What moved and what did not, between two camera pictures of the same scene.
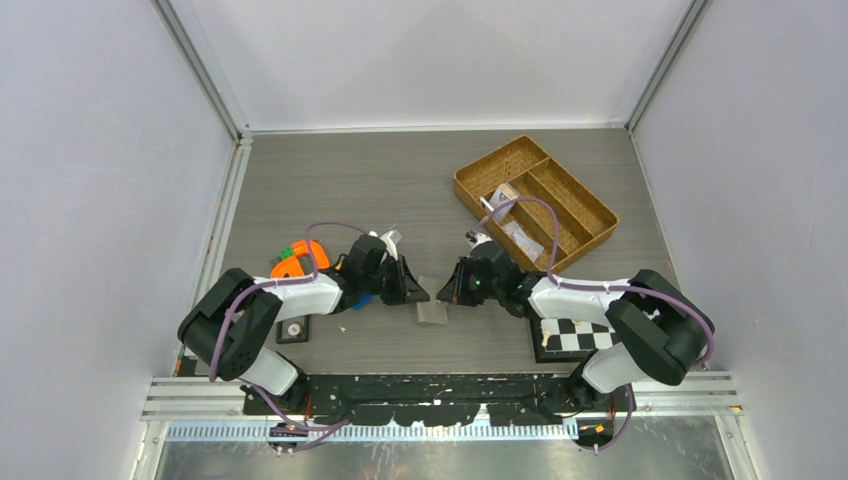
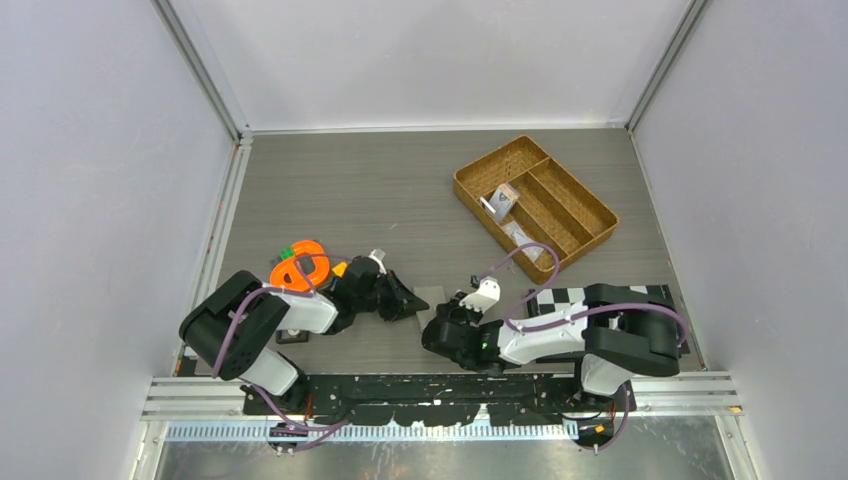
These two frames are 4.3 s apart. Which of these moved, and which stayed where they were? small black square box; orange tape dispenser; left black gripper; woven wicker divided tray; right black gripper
Moved: left black gripper; right black gripper
Stayed: orange tape dispenser; small black square box; woven wicker divided tray
